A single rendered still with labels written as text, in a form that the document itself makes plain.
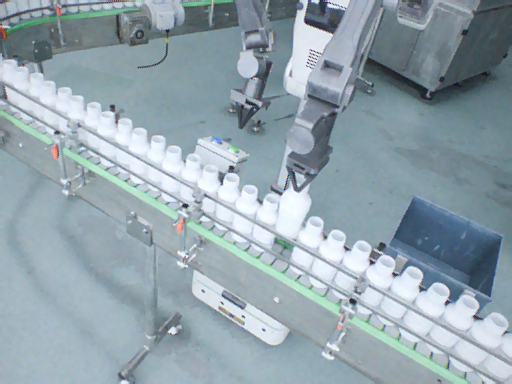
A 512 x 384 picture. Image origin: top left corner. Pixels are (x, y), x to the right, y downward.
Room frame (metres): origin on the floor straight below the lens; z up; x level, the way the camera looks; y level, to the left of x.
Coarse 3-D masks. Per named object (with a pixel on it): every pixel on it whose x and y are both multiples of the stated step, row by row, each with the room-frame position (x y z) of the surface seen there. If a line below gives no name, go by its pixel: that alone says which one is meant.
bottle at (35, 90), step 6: (30, 78) 1.10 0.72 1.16; (36, 78) 1.12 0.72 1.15; (42, 78) 1.11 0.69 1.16; (36, 84) 1.09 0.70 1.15; (30, 90) 1.09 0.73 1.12; (36, 90) 1.09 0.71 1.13; (36, 96) 1.08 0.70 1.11; (36, 108) 1.08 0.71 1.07; (36, 114) 1.08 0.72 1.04; (42, 114) 1.09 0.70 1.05; (36, 120) 1.09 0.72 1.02; (42, 126) 1.09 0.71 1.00
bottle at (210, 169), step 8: (208, 168) 0.85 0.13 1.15; (216, 168) 0.85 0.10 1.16; (208, 176) 0.82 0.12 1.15; (216, 176) 0.84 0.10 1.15; (200, 184) 0.82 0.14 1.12; (208, 184) 0.82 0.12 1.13; (216, 184) 0.83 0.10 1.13; (208, 192) 0.81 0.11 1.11; (216, 192) 0.82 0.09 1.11; (208, 200) 0.81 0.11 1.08; (208, 208) 0.81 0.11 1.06
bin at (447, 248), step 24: (408, 216) 1.19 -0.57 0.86; (432, 216) 1.16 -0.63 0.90; (456, 216) 1.14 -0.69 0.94; (408, 240) 1.17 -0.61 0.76; (432, 240) 1.15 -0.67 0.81; (456, 240) 1.12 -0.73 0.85; (480, 240) 1.09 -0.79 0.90; (408, 264) 0.89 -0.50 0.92; (432, 264) 1.10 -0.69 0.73; (456, 264) 1.10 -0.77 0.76; (480, 264) 1.07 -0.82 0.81; (456, 288) 0.83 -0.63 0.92; (480, 288) 0.91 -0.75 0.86
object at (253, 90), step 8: (248, 80) 1.06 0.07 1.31; (256, 80) 1.06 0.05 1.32; (264, 80) 1.07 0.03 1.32; (248, 88) 1.05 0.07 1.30; (256, 88) 1.05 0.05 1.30; (264, 88) 1.07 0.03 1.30; (248, 96) 1.04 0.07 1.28; (256, 96) 1.05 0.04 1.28; (256, 104) 1.03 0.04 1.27; (264, 104) 1.04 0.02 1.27
